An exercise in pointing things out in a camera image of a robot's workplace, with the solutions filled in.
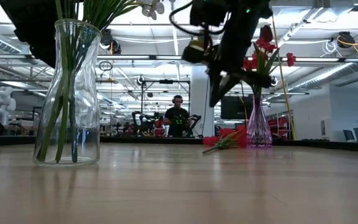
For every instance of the black wall monitor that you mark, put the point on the black wall monitor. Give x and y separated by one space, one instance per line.
233 109

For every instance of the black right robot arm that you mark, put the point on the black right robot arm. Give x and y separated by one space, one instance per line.
228 9

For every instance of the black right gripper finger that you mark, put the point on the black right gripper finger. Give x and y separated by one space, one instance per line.
258 81
221 88

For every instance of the clear glass vase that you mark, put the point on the clear glass vase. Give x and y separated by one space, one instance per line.
85 140

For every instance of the blue white flower bunch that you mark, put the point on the blue white flower bunch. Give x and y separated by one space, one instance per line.
104 12

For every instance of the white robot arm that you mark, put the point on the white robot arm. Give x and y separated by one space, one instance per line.
3 102

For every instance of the red artificial flower bunch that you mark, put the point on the red artificial flower bunch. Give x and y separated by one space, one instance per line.
238 133
291 59

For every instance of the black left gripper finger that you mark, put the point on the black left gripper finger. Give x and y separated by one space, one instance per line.
73 9

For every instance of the person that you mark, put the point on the person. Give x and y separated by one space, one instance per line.
176 116

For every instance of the black gantry frame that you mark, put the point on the black gantry frame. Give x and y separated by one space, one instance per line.
166 81

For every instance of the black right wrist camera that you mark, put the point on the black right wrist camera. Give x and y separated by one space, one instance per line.
194 54

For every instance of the long ceiling light bar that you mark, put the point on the long ceiling light bar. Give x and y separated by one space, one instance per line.
135 57

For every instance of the red storage shelving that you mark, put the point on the red storage shelving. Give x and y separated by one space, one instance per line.
280 127

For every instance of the pink glass vase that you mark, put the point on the pink glass vase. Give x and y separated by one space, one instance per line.
258 130

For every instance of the black background robot arm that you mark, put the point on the black background robot arm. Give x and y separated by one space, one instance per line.
195 123
145 123

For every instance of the dark red tulip flower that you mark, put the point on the dark red tulip flower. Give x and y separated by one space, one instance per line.
266 33

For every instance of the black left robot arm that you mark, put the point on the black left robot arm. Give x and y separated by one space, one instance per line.
43 46

